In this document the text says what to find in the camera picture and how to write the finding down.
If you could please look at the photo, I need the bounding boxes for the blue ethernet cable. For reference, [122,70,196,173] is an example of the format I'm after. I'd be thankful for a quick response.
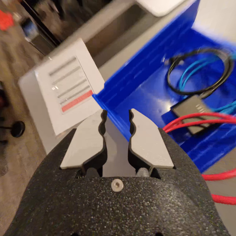
[180,55,236,116]

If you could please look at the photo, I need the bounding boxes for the black round foot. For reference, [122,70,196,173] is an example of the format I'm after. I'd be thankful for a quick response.
[0,120,25,138]

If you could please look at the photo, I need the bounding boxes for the red ethernet cable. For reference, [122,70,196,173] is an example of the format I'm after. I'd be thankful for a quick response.
[163,112,236,205]

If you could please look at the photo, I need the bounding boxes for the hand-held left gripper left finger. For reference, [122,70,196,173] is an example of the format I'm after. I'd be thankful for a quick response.
[60,109,108,175]

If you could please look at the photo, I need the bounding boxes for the black ethernet cable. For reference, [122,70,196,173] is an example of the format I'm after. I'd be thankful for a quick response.
[167,48,234,99]

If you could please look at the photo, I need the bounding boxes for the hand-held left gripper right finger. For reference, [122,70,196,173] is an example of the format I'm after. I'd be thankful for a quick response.
[128,108,175,176]

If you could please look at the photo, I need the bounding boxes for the white document stand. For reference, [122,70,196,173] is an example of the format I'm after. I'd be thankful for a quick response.
[136,0,187,17]

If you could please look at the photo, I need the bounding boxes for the printed paper sheet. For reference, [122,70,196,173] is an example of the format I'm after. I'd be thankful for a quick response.
[34,38,106,136]

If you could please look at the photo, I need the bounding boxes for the blue plastic bin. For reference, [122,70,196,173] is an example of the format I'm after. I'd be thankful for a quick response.
[92,0,236,174]

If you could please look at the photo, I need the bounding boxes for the black ethernet port splitter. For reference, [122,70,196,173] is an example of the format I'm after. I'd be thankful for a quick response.
[171,96,214,135]

